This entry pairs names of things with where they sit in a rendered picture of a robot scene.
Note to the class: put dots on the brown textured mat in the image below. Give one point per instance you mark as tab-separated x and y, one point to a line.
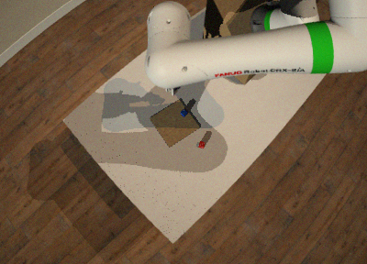
172	126

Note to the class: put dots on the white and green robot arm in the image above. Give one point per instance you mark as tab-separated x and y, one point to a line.
282	42

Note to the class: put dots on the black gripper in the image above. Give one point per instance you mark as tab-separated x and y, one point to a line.
174	90

